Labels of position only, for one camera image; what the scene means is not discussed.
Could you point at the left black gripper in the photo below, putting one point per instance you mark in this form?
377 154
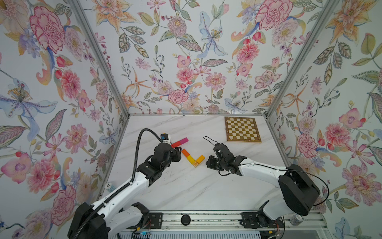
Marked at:
177 154

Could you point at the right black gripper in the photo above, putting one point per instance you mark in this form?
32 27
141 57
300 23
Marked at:
210 165

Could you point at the red rectangular block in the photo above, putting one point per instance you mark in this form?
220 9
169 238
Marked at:
177 144

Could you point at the orange rectangular block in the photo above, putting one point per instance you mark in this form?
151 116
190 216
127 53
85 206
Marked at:
185 153

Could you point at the magenta rectangular block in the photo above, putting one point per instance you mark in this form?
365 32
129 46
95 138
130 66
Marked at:
184 140

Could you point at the yellow-orange rectangular block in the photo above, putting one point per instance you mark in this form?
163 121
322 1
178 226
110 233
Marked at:
200 159

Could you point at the yellow rectangular block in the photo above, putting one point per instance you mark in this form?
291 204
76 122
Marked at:
190 159

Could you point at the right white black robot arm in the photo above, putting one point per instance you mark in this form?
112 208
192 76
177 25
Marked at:
298 194

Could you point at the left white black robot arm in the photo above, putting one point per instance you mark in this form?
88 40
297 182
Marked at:
117 211

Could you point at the wooden chessboard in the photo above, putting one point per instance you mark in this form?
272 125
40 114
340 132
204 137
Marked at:
242 129

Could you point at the black round knob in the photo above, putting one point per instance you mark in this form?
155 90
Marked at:
185 220

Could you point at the clear tape roll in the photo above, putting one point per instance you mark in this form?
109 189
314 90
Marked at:
296 220

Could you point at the aluminium mounting rail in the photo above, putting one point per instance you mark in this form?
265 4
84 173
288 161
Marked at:
208 221

